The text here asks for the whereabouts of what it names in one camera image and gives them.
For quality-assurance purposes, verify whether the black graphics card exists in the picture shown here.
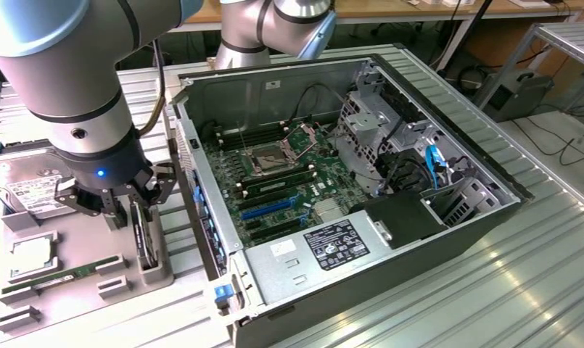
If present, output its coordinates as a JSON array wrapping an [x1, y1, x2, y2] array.
[[129, 201, 161, 270]]

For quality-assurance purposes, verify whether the black wire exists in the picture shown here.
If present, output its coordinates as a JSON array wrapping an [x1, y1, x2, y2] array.
[[293, 83, 345, 121]]

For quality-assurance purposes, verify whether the green motherboard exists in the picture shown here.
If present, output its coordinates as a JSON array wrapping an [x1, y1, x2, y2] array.
[[202, 121, 370, 248]]

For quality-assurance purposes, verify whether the wooden desk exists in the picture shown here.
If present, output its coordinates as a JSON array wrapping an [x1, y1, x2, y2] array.
[[165, 0, 584, 34]]

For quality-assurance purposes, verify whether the silver power supply unit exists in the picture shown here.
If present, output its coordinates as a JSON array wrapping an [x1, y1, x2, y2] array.
[[241, 212, 410, 306]]

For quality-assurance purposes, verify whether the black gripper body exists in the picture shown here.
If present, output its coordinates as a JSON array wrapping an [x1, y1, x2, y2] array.
[[56, 128, 157, 191]]

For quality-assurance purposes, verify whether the silver hard disk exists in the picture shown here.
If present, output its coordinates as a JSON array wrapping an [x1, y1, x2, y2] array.
[[0, 146, 79, 221]]

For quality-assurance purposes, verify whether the blue wire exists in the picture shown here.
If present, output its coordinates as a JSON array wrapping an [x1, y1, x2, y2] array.
[[424, 144, 452, 192]]

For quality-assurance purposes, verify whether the silver CPU chip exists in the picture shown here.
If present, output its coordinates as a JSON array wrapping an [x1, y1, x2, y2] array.
[[8, 239, 56, 279]]

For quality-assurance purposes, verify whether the grey parts rack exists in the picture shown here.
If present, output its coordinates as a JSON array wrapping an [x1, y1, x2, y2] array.
[[0, 144, 178, 335]]

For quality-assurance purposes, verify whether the thin metal locking lever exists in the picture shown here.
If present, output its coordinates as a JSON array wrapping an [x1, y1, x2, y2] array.
[[238, 125, 251, 156]]

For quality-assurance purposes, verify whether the CPU socket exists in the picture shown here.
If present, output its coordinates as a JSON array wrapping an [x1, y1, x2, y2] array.
[[245, 144, 294, 175]]

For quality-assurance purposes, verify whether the blue expansion slot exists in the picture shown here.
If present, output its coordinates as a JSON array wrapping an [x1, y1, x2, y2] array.
[[241, 200, 298, 223]]

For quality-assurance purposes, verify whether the black floor cable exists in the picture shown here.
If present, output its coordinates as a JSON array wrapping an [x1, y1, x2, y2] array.
[[508, 103, 584, 168]]

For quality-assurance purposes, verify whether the silver metal disk bay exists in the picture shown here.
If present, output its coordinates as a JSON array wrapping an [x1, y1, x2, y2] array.
[[336, 88, 437, 183]]

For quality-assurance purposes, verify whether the green RAM stick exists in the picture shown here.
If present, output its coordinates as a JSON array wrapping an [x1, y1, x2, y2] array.
[[245, 173, 313, 194], [0, 255, 122, 295]]

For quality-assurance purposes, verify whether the blue case latch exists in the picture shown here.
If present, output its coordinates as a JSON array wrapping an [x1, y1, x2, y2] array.
[[213, 284, 235, 305]]

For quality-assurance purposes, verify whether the small silver heatsink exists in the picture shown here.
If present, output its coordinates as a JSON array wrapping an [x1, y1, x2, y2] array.
[[313, 201, 352, 223]]

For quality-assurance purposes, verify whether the black plastic shroud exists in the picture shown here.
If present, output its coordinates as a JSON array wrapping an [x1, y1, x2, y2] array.
[[364, 190, 452, 250]]

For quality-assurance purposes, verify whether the metal socket cover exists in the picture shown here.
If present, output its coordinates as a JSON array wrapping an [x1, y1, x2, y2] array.
[[281, 122, 322, 157]]

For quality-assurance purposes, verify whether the black box device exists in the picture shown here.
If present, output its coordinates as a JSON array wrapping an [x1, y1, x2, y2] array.
[[480, 71, 555, 123]]

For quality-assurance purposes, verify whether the open black PC case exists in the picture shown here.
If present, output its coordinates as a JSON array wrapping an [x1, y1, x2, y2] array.
[[167, 43, 536, 348]]

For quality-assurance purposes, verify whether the metal slat frame table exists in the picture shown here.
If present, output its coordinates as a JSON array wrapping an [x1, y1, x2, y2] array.
[[474, 23, 584, 109]]

